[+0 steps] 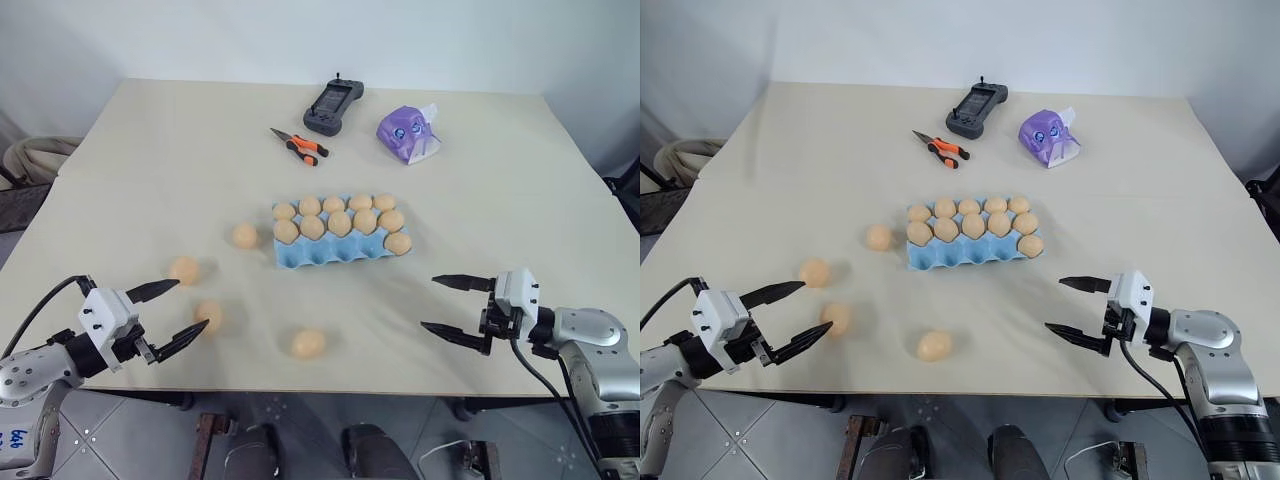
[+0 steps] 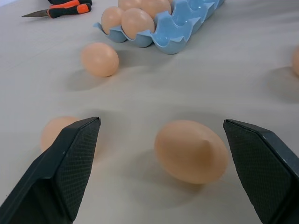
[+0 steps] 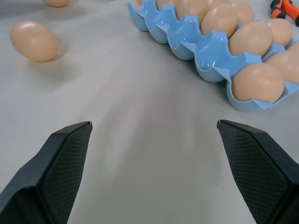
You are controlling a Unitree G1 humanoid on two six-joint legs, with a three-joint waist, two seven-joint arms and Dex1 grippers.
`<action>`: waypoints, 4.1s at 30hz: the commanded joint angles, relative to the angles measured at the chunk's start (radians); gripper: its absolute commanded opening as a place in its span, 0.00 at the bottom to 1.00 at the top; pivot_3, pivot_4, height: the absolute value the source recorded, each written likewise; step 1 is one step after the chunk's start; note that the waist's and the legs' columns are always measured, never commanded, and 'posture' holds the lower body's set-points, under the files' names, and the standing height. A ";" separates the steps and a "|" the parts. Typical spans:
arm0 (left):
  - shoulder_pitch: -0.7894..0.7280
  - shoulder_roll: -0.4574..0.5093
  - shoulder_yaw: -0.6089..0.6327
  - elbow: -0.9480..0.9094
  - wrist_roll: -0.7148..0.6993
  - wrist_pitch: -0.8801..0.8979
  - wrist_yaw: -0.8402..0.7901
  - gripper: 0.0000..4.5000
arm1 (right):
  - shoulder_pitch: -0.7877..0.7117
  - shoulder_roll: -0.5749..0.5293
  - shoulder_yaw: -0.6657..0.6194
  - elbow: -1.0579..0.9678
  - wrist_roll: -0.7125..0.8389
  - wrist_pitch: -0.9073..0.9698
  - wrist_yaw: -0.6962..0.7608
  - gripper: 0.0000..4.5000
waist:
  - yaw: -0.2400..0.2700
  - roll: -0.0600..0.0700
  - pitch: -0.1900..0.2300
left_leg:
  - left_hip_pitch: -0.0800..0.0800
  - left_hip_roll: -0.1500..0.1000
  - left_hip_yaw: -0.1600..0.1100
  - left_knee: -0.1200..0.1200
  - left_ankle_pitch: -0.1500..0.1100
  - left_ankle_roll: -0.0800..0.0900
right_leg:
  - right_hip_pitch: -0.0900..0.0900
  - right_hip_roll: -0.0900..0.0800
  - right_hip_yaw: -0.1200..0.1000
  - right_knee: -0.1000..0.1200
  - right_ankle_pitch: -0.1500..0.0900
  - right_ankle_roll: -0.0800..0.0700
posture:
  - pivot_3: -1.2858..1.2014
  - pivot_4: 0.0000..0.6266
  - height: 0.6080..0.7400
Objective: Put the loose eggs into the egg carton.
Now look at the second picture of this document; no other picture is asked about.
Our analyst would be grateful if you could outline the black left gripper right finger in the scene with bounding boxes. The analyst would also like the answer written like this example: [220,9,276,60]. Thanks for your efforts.
[223,119,299,224]

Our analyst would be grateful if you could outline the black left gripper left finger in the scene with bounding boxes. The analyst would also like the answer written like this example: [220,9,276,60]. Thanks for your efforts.
[0,116,102,224]

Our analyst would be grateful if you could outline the blue egg tray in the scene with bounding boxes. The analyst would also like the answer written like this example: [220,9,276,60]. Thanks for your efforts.
[93,0,227,55]

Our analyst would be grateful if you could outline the light brown egg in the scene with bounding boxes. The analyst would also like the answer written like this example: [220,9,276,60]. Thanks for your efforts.
[117,0,143,12]
[101,6,125,35]
[139,0,173,20]
[121,8,156,40]
[292,45,299,77]
[41,116,81,154]
[80,42,120,78]
[154,120,229,185]

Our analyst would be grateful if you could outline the orange and black pliers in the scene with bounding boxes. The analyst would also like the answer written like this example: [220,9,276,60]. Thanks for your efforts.
[21,0,93,19]

